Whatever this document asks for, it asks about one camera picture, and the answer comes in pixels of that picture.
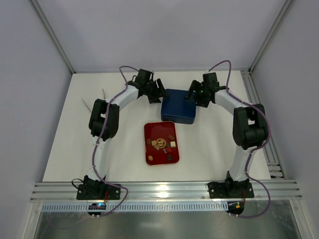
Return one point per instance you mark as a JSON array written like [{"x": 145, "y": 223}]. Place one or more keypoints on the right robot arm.
[{"x": 250, "y": 133}]

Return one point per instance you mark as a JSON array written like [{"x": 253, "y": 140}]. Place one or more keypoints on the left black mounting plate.
[{"x": 98, "y": 191}]

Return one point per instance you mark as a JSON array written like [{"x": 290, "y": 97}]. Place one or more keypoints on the aluminium corner post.
[
  {"x": 51, "y": 34},
  {"x": 272, "y": 32}
]

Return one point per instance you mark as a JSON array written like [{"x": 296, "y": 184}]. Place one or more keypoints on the aluminium front rail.
[{"x": 170, "y": 191}]

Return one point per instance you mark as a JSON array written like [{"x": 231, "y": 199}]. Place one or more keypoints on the right aluminium corner post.
[{"x": 272, "y": 32}]

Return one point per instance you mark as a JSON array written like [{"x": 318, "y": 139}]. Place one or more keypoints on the left aluminium corner post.
[{"x": 51, "y": 34}]

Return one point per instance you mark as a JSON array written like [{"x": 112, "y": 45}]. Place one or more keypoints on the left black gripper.
[{"x": 154, "y": 90}]

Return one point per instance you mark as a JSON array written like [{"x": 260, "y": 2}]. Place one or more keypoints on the right aluminium side rail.
[{"x": 270, "y": 151}]

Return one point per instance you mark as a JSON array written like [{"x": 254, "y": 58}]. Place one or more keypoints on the blue tin lid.
[{"x": 176, "y": 106}]

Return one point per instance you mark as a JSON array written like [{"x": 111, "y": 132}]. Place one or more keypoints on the metal serving tongs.
[{"x": 88, "y": 100}]

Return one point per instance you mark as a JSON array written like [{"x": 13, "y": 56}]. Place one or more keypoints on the slotted cable duct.
[{"x": 187, "y": 206}]

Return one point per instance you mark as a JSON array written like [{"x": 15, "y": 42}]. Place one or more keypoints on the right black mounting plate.
[{"x": 223, "y": 191}]

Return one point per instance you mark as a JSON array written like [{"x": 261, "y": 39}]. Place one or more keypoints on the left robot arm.
[{"x": 103, "y": 126}]

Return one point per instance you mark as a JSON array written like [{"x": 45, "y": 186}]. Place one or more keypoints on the red lacquer tray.
[{"x": 156, "y": 133}]

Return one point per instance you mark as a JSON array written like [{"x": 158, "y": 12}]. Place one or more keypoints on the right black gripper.
[{"x": 197, "y": 90}]

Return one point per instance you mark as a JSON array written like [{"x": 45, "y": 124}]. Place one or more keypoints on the black mounting plate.
[
  {"x": 98, "y": 191},
  {"x": 223, "y": 191}
]

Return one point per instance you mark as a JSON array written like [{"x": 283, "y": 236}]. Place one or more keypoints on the blue chocolate tin box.
[{"x": 178, "y": 120}]

